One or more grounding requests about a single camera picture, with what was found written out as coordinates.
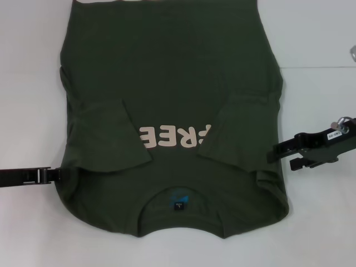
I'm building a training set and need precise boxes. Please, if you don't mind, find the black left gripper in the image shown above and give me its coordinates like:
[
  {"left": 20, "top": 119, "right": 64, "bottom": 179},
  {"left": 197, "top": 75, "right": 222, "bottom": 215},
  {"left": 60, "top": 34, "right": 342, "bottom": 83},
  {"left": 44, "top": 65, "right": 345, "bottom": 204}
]
[{"left": 0, "top": 166, "right": 80, "bottom": 187}]

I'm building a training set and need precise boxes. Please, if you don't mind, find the dark green FREE t-shirt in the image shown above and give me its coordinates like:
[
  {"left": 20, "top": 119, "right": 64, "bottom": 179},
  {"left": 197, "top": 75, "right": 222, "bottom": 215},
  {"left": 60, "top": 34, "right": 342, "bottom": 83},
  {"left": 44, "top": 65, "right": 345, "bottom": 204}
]
[{"left": 58, "top": 0, "right": 289, "bottom": 240}]

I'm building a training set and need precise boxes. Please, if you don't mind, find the silver right wrist angled plug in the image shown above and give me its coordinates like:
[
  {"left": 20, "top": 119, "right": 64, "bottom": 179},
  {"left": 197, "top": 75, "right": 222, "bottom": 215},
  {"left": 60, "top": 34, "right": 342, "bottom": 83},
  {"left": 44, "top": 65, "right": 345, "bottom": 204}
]
[{"left": 330, "top": 116, "right": 348, "bottom": 131}]

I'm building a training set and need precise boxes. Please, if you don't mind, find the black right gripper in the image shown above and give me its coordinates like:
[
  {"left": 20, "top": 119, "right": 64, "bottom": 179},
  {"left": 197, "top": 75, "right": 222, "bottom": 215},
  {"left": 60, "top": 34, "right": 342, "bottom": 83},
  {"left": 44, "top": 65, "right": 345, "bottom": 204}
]
[{"left": 266, "top": 117, "right": 356, "bottom": 171}]

